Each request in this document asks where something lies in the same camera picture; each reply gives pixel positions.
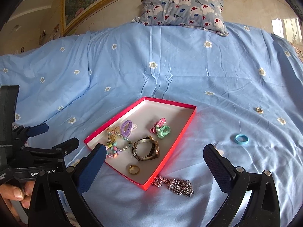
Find colourful chunky bead bracelet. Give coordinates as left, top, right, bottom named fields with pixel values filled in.
left=104, top=140, right=120, bottom=159

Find yellow floral hair claw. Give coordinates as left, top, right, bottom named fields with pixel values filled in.
left=106, top=127, right=121, bottom=141

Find crystal bead bracelet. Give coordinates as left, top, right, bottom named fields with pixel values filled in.
left=106, top=132, right=133, bottom=152

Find purple hair tie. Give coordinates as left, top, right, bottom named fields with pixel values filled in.
left=119, top=119, right=138, bottom=138

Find gold ring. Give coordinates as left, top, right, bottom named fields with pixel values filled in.
left=128, top=164, right=141, bottom=176

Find green hair tie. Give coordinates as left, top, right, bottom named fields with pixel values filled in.
left=155, top=124, right=172, bottom=140

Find pink hair clip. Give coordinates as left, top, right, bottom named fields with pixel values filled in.
left=150, top=117, right=166, bottom=134

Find person's left hand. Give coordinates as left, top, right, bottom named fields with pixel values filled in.
left=0, top=181, right=35, bottom=222

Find red shallow cardboard box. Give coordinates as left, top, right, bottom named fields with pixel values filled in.
left=84, top=97, right=197, bottom=191

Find blue cartoon print pillow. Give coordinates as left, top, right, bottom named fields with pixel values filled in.
left=134, top=0, right=228, bottom=36

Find blue hair tie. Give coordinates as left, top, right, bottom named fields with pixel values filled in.
left=234, top=134, right=250, bottom=146

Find silver chain necklace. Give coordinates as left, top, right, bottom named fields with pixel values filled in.
left=151, top=175, right=195, bottom=197

